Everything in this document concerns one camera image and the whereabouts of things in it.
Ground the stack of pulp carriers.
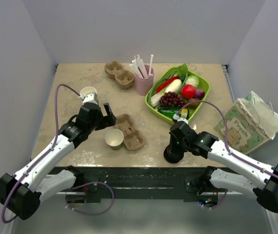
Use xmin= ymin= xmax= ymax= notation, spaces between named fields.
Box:
xmin=104 ymin=61 xmax=135 ymax=90

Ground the red chili pepper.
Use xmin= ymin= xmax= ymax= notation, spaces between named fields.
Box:
xmin=155 ymin=76 xmax=179 ymax=93

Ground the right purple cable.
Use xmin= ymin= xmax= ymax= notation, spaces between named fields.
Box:
xmin=177 ymin=100 xmax=278 ymax=188

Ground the green leafy vegetable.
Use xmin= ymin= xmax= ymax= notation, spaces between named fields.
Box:
xmin=176 ymin=63 xmax=188 ymax=81

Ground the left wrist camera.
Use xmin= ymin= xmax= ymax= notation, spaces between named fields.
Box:
xmin=81 ymin=92 xmax=98 ymax=105

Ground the stack of black lids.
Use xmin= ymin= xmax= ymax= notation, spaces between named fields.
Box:
xmin=164 ymin=145 xmax=185 ymax=164

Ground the purple grape bunch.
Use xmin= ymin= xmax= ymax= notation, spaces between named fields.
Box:
xmin=160 ymin=92 xmax=186 ymax=107

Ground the white radish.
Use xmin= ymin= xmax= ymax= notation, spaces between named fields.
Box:
xmin=165 ymin=79 xmax=182 ymax=93

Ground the purple cable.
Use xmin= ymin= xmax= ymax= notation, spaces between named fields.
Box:
xmin=1 ymin=84 xmax=82 ymax=224
xmin=177 ymin=100 xmax=278 ymax=188

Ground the green plastic tray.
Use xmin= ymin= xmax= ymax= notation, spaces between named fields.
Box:
xmin=145 ymin=64 xmax=210 ymax=123

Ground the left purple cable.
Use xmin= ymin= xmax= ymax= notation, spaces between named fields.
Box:
xmin=1 ymin=84 xmax=82 ymax=224

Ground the stack of paper cups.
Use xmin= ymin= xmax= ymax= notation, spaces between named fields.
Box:
xmin=79 ymin=86 xmax=97 ymax=100

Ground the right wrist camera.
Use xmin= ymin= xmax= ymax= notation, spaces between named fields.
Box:
xmin=172 ymin=114 xmax=188 ymax=124

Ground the brown pulp cup carrier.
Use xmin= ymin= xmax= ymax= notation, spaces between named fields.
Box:
xmin=115 ymin=114 xmax=145 ymax=151

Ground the green glass bottle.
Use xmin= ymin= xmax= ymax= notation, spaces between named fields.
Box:
xmin=158 ymin=108 xmax=190 ymax=119

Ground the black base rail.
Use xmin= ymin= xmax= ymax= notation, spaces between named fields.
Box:
xmin=74 ymin=167 xmax=216 ymax=203

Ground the green paper coffee cup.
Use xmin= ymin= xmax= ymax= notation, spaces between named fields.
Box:
xmin=105 ymin=129 xmax=124 ymax=150

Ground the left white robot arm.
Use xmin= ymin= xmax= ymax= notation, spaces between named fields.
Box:
xmin=0 ymin=101 xmax=116 ymax=224

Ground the green cabbage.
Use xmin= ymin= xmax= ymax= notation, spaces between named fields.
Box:
xmin=185 ymin=75 xmax=200 ymax=88

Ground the pink straw holder cup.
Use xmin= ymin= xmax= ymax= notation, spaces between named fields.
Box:
xmin=135 ymin=68 xmax=154 ymax=96

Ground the printed paper takeout bag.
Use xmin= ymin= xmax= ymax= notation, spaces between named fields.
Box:
xmin=214 ymin=91 xmax=278 ymax=155

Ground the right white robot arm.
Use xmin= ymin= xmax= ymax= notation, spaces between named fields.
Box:
xmin=164 ymin=121 xmax=278 ymax=213

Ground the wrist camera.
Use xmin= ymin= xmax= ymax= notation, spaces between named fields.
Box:
xmin=81 ymin=92 xmax=98 ymax=105
xmin=172 ymin=114 xmax=188 ymax=124

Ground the red tomato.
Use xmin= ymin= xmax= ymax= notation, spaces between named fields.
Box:
xmin=181 ymin=84 xmax=196 ymax=99

